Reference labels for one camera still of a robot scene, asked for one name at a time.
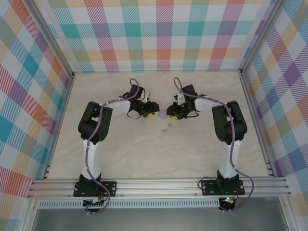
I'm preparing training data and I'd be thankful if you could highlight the aluminium table side rail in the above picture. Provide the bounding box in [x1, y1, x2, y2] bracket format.
[43, 73, 77, 180]
[239, 71, 275, 179]

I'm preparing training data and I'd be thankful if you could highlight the aluminium mounting rail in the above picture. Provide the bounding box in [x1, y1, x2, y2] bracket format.
[28, 177, 291, 199]

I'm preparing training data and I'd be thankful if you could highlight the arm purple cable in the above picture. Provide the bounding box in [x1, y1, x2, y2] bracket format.
[84, 78, 145, 215]
[173, 77, 255, 214]

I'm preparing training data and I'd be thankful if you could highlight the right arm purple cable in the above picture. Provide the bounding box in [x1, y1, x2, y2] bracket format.
[173, 77, 255, 214]

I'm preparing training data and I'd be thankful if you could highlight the right gripper thin black cable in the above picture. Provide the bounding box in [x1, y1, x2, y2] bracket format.
[185, 109, 201, 119]

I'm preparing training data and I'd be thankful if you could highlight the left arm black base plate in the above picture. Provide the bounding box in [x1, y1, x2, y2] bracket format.
[73, 180, 118, 198]

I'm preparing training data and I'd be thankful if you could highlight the slotted grey cable duct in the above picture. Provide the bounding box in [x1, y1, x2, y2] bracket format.
[38, 198, 221, 209]

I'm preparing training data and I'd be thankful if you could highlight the gripper thin black cable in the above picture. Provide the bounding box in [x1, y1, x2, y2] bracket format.
[185, 109, 201, 119]
[127, 110, 143, 119]

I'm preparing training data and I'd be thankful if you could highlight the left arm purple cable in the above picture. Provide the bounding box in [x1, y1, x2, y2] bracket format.
[84, 78, 145, 215]

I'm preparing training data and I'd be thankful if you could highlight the left gripper thin black cable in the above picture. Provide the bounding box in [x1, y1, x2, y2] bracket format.
[127, 110, 143, 119]

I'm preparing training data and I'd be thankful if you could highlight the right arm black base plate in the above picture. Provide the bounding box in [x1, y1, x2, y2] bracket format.
[201, 180, 246, 196]

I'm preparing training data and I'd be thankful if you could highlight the aluminium frame post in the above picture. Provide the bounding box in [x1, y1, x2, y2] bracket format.
[239, 0, 284, 75]
[28, 0, 76, 80]

